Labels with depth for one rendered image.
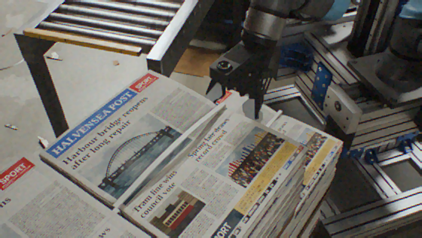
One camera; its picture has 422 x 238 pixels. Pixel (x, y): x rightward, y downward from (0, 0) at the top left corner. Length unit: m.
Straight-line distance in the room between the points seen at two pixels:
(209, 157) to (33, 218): 0.28
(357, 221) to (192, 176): 1.10
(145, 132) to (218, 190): 0.18
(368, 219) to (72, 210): 1.27
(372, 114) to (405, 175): 0.66
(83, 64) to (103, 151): 2.07
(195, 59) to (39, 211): 2.13
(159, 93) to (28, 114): 1.75
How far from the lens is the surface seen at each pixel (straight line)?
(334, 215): 1.68
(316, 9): 0.83
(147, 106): 0.78
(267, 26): 0.77
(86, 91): 2.55
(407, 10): 1.23
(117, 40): 1.47
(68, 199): 0.67
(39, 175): 0.71
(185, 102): 0.79
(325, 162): 1.02
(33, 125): 2.43
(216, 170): 0.67
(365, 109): 1.29
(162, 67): 1.37
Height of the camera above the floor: 1.59
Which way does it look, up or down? 45 degrees down
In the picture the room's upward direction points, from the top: straight up
